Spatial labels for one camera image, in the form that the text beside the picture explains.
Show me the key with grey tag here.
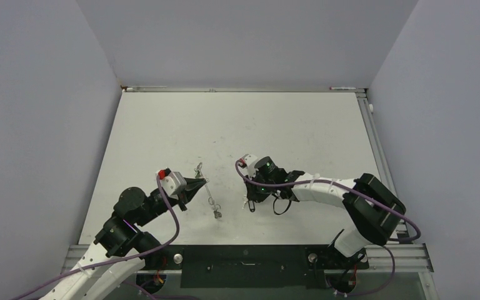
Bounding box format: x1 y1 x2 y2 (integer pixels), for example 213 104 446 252
242 197 256 213

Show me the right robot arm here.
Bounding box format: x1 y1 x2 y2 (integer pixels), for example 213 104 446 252
235 154 406 268

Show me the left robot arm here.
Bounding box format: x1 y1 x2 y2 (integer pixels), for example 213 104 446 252
42 169 207 299

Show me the red white marker pen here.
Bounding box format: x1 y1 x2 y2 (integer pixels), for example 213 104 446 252
329 87 356 91

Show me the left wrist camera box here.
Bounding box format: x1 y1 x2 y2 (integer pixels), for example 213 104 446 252
156 169 187 199

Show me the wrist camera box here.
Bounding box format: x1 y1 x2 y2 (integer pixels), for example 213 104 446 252
239 154 259 169
156 169 187 199

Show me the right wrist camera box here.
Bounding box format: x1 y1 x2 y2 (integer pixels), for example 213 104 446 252
239 154 259 169

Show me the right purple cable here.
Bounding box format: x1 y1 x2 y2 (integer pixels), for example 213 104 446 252
234 159 422 298

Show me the purple cable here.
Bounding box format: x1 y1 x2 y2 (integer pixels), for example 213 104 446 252
234 159 422 298
10 174 199 300

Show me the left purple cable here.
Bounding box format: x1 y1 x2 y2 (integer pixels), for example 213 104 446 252
10 174 199 300

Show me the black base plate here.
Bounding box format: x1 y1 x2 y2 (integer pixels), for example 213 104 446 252
132 244 369 293

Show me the aluminium frame rail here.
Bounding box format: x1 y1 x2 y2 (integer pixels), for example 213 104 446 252
356 89 433 273

